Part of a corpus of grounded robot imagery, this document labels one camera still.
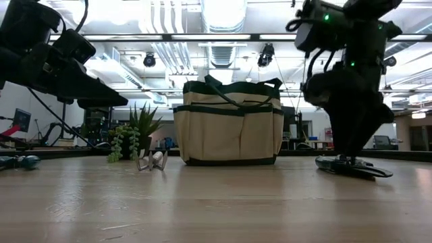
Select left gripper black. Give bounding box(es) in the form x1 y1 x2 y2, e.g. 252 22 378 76
0 41 130 109

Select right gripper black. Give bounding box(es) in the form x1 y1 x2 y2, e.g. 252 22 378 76
301 63 396 157

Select blue pruning shears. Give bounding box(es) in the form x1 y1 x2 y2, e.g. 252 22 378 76
315 155 394 179

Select wooden handle hand rake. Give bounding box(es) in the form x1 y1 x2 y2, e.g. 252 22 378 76
136 150 169 171

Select green pruning shears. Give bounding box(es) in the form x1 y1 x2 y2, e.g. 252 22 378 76
0 155 41 171

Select beige green gardening bag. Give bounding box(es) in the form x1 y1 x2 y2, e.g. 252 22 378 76
172 74 286 167

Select black equipment rack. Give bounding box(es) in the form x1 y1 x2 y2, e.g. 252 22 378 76
82 107 114 148

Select black office chair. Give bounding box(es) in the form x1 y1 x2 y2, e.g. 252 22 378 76
373 134 400 151

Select background work table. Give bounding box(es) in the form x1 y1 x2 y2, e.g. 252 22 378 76
303 136 335 151

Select potted succulent plant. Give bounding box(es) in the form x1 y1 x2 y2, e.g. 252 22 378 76
107 102 163 164

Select black ceiling spotlight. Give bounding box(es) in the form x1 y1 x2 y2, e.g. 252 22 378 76
142 52 157 68
256 43 275 68

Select black background monitor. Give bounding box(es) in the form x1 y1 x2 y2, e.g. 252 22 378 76
13 108 32 133

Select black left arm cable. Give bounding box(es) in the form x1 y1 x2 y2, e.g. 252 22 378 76
26 86 112 149

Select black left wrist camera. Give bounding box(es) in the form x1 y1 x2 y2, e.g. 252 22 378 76
51 28 97 65

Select black overhead frame bar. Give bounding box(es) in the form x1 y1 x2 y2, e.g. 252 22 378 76
50 32 432 43

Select silver ceiling air duct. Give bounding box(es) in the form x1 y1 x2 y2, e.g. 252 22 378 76
199 0 249 70

